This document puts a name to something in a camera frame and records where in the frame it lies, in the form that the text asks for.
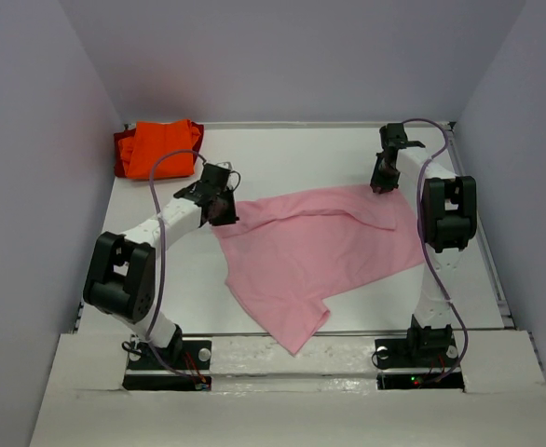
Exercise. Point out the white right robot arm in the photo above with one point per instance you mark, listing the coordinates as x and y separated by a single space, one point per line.
446 213

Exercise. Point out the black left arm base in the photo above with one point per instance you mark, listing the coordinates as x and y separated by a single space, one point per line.
189 372

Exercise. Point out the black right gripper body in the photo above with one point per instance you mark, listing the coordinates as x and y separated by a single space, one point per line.
381 161

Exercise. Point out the orange folded t shirt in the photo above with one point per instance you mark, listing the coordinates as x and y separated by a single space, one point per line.
161 149

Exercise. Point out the pink t shirt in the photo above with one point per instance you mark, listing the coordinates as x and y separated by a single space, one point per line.
287 254

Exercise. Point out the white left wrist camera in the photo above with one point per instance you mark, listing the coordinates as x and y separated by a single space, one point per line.
225 165

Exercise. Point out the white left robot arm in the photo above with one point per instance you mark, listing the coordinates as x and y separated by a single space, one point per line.
126 276

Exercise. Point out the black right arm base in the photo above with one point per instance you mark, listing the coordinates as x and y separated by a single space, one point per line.
401 367

